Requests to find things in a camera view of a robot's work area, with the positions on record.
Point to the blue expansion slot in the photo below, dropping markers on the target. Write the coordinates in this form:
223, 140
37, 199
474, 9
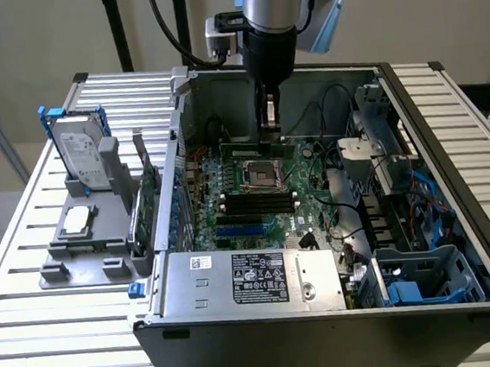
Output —
239, 229

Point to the hard disk in blue bracket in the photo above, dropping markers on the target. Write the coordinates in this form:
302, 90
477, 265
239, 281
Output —
78, 152

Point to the grey parts rack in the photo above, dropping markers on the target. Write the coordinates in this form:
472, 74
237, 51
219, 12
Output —
90, 246

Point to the blue plastic case latch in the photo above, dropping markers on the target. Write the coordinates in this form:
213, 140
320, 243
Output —
137, 289

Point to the black vertical pole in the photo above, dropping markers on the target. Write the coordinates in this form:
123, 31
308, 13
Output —
117, 28
182, 22

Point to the open black PC case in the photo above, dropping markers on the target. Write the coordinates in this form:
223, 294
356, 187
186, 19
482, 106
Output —
328, 323

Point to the green graphics card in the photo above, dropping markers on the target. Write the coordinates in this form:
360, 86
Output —
144, 202

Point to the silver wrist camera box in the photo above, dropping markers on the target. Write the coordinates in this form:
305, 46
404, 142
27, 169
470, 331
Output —
223, 36

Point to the blue plastic disk bay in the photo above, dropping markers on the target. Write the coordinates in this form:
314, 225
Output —
423, 277

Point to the black RAM slot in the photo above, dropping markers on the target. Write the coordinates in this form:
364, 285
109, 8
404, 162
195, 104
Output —
256, 199
255, 210
256, 205

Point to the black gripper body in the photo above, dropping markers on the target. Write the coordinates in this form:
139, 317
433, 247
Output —
268, 55

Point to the silver power supply unit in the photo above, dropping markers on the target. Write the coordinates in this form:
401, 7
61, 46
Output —
250, 282

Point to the silver CPU chip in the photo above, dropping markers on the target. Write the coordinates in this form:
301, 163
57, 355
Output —
75, 220

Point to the metal drive cage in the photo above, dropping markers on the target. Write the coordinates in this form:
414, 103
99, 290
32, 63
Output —
376, 153

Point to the green Dell motherboard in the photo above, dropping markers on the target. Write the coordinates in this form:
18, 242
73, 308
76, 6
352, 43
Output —
257, 217

